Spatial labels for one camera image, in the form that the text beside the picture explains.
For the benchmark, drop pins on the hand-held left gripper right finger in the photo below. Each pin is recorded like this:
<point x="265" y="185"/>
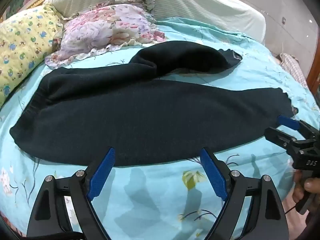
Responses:
<point x="213" y="175"/>

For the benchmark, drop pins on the brown wooden furniture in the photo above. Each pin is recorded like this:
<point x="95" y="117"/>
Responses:
<point x="314" y="75"/>

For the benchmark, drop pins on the white striped headboard cover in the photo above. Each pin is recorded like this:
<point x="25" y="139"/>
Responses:
<point x="187" y="2"/>

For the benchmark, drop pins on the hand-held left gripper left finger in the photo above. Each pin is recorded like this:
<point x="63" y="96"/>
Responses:
<point x="102" y="172"/>

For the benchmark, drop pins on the yellow printed pillow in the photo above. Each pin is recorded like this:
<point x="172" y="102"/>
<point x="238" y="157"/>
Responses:
<point x="22" y="45"/>

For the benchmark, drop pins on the pink floral ruffled pillow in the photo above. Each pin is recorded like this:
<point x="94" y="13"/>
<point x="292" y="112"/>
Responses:
<point x="100" y="30"/>

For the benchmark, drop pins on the person's right hand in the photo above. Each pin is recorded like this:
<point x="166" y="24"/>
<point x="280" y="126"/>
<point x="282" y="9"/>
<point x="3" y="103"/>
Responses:
<point x="297" y="190"/>

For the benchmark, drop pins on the plaid cloth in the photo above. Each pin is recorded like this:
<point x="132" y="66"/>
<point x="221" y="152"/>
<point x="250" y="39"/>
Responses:
<point x="292" y="66"/>

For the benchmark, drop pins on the turquoise floral bed sheet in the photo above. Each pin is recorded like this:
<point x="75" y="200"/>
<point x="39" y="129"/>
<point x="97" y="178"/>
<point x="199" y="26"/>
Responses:
<point x="150" y="200"/>

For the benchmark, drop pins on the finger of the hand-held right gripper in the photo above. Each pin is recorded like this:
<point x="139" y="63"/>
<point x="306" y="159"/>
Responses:
<point x="278" y="136"/>
<point x="287" y="122"/>

